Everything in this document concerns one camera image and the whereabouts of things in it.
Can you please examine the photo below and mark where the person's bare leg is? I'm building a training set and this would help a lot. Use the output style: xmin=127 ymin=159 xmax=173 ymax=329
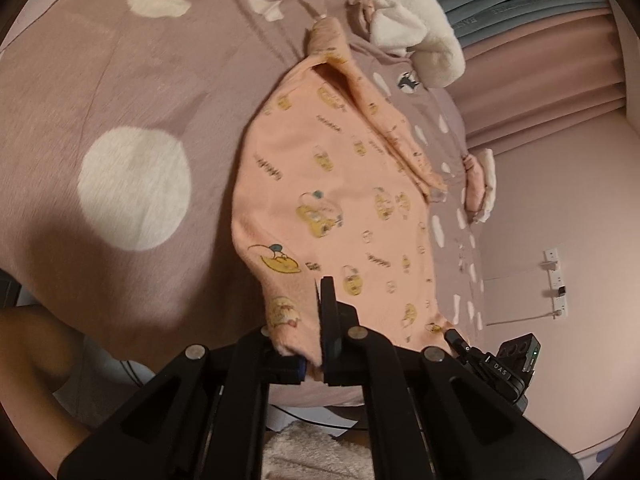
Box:
xmin=1 ymin=306 xmax=89 ymax=477

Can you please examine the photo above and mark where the pink pleated curtain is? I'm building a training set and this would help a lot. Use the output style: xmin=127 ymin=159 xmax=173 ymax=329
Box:
xmin=447 ymin=0 xmax=626 ymax=153

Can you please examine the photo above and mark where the mauve polka dot bedspread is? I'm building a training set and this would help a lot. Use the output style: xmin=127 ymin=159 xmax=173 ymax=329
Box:
xmin=0 ymin=0 xmax=490 ymax=409

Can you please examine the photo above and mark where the black device with green light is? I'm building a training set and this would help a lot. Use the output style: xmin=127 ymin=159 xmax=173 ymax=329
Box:
xmin=444 ymin=328 xmax=541 ymax=414

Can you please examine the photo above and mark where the peach cartoon print garment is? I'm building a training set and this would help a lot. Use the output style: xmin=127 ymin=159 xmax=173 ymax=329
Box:
xmin=231 ymin=18 xmax=449 ymax=364

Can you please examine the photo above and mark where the white fluffy plush blanket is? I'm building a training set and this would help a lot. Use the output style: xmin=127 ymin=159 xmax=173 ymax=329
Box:
xmin=369 ymin=0 xmax=465 ymax=88

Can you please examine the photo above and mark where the white fluffy floor rug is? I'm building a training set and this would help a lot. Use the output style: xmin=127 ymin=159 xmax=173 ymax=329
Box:
xmin=262 ymin=422 xmax=375 ymax=480

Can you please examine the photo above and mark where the white wall power strip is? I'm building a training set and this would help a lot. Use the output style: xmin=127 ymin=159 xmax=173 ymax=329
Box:
xmin=541 ymin=248 xmax=568 ymax=318

